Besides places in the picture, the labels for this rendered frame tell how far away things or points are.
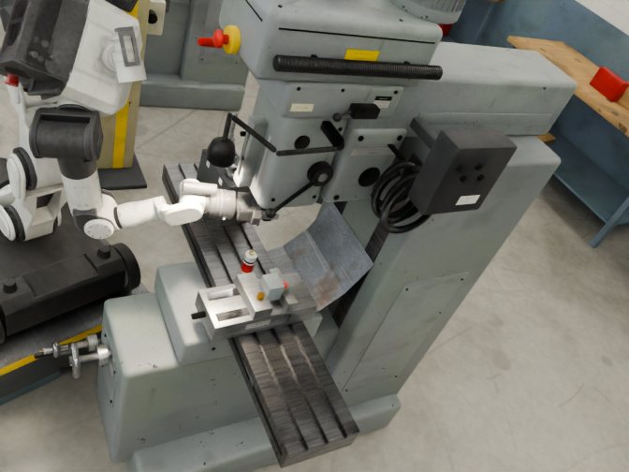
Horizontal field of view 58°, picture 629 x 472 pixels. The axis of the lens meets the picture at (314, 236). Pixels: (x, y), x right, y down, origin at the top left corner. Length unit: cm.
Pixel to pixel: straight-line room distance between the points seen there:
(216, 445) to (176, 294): 72
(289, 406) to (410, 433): 137
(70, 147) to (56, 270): 91
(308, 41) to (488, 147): 49
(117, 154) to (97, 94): 213
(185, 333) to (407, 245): 74
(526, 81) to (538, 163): 26
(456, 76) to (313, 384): 96
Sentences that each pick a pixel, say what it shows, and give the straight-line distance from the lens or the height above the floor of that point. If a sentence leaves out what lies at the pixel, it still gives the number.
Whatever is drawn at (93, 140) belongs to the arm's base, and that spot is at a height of 145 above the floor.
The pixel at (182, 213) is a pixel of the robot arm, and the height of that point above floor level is 123.
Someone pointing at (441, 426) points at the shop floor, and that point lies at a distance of 307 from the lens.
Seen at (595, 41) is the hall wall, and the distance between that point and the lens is 602.
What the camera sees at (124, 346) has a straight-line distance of 195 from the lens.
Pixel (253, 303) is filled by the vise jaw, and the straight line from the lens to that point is 172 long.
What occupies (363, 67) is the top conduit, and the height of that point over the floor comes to 180.
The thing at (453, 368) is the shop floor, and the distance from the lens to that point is 333.
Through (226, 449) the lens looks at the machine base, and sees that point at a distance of 240.
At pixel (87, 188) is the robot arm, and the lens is 161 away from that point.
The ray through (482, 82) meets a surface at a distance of 169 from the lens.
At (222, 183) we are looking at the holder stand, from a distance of 201.
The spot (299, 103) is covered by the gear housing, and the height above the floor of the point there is 168.
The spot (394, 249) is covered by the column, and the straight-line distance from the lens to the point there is 183.
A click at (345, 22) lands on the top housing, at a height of 188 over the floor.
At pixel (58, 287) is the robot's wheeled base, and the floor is 59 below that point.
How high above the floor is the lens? 231
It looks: 40 degrees down
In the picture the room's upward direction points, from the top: 22 degrees clockwise
